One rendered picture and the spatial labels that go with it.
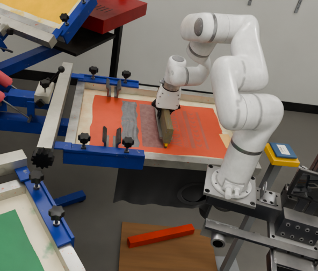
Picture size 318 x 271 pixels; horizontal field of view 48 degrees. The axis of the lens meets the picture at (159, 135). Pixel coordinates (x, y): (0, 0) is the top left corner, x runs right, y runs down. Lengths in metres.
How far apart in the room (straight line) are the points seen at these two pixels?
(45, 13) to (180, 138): 1.00
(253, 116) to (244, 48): 0.20
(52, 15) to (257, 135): 1.39
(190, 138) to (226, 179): 0.56
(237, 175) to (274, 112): 0.22
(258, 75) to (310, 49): 3.12
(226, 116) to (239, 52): 0.19
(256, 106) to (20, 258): 0.75
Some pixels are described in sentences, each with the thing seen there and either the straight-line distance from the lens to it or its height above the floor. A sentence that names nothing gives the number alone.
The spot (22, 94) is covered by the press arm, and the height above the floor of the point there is 1.04.
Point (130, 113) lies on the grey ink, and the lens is 1.65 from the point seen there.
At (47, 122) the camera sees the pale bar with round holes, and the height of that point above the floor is 1.04.
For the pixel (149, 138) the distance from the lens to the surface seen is 1.52.
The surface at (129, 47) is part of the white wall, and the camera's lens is 3.60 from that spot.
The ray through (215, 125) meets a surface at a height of 0.95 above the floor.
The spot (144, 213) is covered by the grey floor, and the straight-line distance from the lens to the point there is 2.50.
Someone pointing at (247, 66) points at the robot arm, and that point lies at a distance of 0.96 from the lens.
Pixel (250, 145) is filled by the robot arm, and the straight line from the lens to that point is 0.98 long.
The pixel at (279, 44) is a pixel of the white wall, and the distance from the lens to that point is 3.91.
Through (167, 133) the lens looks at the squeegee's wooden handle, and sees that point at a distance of 1.44.
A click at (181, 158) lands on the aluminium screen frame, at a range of 1.40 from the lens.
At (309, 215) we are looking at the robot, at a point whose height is 1.14.
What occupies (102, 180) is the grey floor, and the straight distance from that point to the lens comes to 2.67.
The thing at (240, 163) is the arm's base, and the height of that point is 1.26.
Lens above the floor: 1.84
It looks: 35 degrees down
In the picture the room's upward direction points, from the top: 13 degrees clockwise
